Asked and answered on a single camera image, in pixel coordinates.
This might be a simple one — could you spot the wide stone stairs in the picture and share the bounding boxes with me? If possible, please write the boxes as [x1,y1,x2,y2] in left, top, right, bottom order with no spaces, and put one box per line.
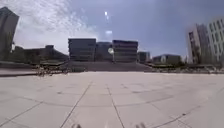
[66,60,155,73]

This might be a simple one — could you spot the dark building of three blocks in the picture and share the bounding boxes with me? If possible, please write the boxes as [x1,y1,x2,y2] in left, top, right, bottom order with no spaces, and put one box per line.
[67,37,139,63]

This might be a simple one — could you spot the small dark building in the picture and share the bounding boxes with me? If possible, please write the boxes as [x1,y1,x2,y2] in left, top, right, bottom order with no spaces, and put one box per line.
[137,50,151,64]

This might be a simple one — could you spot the pale paved plaza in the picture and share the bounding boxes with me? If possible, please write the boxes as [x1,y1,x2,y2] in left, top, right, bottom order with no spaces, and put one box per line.
[0,71,224,128]

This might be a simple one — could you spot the low wide building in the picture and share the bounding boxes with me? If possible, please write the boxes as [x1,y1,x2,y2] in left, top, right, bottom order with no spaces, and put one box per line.
[152,53,183,66]

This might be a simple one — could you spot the low dark building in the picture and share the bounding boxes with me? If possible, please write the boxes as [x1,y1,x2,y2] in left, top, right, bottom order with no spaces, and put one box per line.
[9,44,70,65]

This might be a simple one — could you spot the low planting strip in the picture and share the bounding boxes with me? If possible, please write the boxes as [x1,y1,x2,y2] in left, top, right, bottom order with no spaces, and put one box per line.
[146,63,224,75]

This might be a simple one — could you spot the raised stone ledge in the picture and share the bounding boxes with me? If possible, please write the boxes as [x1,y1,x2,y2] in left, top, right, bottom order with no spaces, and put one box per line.
[0,67,39,78]

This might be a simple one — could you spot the pale multi-storey building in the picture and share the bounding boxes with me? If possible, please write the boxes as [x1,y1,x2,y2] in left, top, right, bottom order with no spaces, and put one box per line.
[185,17,224,66]

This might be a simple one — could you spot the large dark building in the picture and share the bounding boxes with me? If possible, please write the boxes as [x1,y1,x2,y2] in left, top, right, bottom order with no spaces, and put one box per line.
[0,6,20,62]

